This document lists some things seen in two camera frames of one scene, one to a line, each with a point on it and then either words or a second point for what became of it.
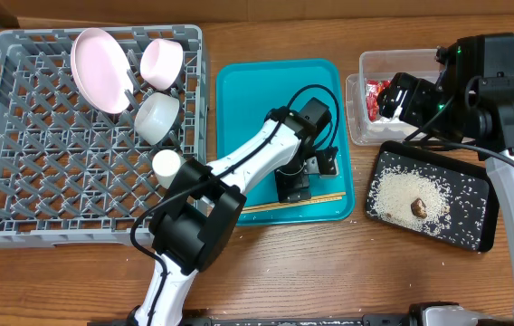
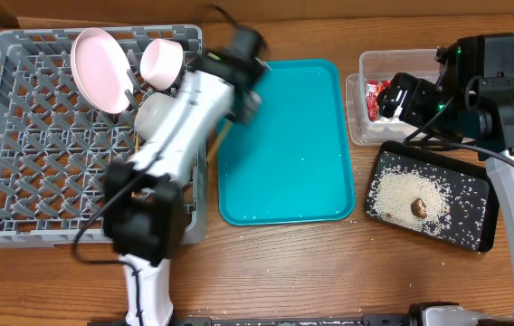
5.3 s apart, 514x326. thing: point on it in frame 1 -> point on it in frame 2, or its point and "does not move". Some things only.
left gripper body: x=290 y=176 -> x=245 y=110
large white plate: x=101 y=70 does not move
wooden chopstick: x=329 y=195 -> x=213 y=154
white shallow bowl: x=161 y=62 does not move
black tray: x=433 y=194 does not move
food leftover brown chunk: x=418 y=208 does not move
